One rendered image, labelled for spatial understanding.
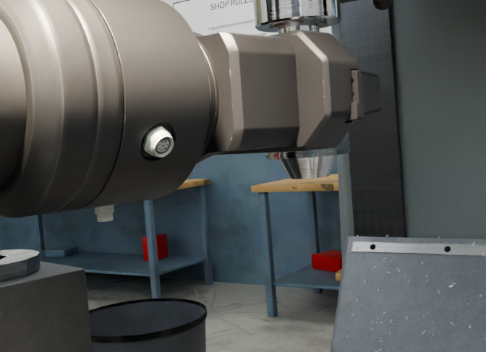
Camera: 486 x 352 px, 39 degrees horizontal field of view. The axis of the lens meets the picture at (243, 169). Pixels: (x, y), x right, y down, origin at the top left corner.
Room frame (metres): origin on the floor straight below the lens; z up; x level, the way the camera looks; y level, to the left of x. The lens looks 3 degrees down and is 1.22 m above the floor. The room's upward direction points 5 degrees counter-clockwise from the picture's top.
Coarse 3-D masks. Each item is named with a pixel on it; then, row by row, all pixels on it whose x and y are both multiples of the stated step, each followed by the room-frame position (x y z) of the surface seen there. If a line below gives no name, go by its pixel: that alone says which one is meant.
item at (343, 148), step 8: (344, 144) 0.37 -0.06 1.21; (280, 152) 0.36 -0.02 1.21; (288, 152) 0.36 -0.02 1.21; (296, 152) 0.36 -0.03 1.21; (304, 152) 0.36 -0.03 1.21; (312, 152) 0.36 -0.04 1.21; (320, 152) 0.36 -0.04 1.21; (328, 152) 0.36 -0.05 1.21; (336, 152) 0.36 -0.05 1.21; (344, 152) 0.37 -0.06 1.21
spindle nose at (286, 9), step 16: (256, 0) 0.37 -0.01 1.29; (272, 0) 0.36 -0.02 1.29; (288, 0) 0.36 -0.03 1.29; (304, 0) 0.36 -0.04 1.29; (320, 0) 0.36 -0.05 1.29; (336, 0) 0.37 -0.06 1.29; (256, 16) 0.37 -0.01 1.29; (272, 16) 0.36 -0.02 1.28; (288, 16) 0.36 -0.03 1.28; (304, 16) 0.36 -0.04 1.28; (320, 16) 0.36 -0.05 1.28; (336, 16) 0.37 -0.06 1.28; (272, 32) 0.40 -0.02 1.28
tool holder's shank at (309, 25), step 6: (282, 24) 0.37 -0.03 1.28; (288, 24) 0.36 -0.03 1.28; (294, 24) 0.37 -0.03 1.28; (300, 24) 0.37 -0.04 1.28; (306, 24) 0.37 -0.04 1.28; (312, 24) 0.37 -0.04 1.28; (318, 24) 0.37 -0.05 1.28; (324, 24) 0.37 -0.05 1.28; (270, 30) 0.38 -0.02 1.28; (276, 30) 0.38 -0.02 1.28; (282, 30) 0.37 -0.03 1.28; (288, 30) 0.37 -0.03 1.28; (312, 30) 0.37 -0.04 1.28; (318, 30) 0.37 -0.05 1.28
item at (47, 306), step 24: (0, 264) 0.52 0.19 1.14; (24, 264) 0.53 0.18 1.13; (48, 264) 0.58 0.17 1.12; (0, 288) 0.50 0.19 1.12; (24, 288) 0.51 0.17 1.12; (48, 288) 0.53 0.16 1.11; (72, 288) 0.54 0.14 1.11; (0, 312) 0.50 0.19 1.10; (24, 312) 0.51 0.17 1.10; (48, 312) 0.53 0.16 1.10; (72, 312) 0.54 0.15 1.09; (0, 336) 0.50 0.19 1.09; (24, 336) 0.51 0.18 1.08; (48, 336) 0.53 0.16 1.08; (72, 336) 0.54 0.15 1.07
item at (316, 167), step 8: (280, 160) 0.38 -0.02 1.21; (288, 160) 0.37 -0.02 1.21; (296, 160) 0.37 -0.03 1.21; (304, 160) 0.36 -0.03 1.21; (312, 160) 0.36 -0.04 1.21; (320, 160) 0.36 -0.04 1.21; (328, 160) 0.37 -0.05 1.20; (288, 168) 0.37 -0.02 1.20; (296, 168) 0.37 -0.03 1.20; (304, 168) 0.37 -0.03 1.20; (312, 168) 0.37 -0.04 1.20; (320, 168) 0.37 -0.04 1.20; (328, 168) 0.37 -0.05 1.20; (296, 176) 0.37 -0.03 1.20; (304, 176) 0.37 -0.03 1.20; (312, 176) 0.37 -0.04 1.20; (320, 176) 0.37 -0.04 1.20
